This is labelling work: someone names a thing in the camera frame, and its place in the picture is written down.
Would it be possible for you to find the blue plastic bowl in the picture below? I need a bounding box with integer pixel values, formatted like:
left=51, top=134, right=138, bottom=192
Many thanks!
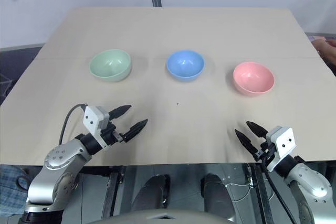
left=165, top=49, right=205, bottom=83

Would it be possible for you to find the dark metal table leg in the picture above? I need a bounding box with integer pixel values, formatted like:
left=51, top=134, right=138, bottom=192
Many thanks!
left=246, top=163, right=277, bottom=224
left=101, top=165, right=125, bottom=218

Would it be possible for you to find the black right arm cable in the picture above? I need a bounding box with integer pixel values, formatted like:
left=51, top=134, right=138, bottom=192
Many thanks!
left=259, top=155, right=296, bottom=224

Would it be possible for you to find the green plastic bowl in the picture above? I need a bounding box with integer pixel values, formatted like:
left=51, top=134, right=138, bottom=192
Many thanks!
left=88, top=48, right=132, bottom=83

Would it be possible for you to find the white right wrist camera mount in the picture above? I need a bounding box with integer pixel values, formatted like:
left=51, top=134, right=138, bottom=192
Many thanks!
left=264, top=126, right=298, bottom=172

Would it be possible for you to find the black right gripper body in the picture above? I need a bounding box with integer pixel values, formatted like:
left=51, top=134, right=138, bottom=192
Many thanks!
left=253, top=140, right=276, bottom=167

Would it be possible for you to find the bystander's bare hand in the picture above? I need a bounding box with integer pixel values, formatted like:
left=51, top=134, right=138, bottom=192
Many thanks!
left=311, top=38, right=336, bottom=74

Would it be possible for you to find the grey robot torso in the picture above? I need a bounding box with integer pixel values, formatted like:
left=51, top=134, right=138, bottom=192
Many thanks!
left=90, top=209, right=237, bottom=224

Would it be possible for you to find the beige tablecloth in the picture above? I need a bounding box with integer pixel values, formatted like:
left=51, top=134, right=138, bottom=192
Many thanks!
left=0, top=6, right=336, bottom=167

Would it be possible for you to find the thin white wire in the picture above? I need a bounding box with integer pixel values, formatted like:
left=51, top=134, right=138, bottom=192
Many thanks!
left=225, top=179, right=254, bottom=202

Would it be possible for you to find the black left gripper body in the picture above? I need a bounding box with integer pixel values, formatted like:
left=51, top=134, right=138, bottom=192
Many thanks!
left=101, top=121, right=127, bottom=146

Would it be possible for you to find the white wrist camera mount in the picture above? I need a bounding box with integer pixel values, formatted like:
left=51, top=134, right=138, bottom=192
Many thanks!
left=82, top=105, right=110, bottom=148
left=264, top=126, right=298, bottom=172

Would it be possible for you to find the pink red plastic bowl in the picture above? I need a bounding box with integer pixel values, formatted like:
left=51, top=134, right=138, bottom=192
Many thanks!
left=233, top=61, right=275, bottom=96

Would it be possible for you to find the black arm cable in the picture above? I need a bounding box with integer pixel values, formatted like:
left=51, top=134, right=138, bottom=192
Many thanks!
left=58, top=103, right=87, bottom=146
left=259, top=155, right=296, bottom=224

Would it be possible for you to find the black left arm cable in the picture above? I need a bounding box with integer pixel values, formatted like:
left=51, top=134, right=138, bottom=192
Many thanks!
left=58, top=103, right=87, bottom=146

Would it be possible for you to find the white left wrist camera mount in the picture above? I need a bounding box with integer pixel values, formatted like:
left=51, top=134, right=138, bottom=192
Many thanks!
left=82, top=105, right=110, bottom=148

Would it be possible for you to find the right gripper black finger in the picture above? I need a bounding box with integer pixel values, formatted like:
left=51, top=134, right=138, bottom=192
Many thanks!
left=234, top=129, right=259, bottom=154
left=245, top=121, right=268, bottom=139

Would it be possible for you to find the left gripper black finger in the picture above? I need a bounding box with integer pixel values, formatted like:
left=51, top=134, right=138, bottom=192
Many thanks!
left=122, top=119, right=149, bottom=144
left=108, top=104, right=132, bottom=120

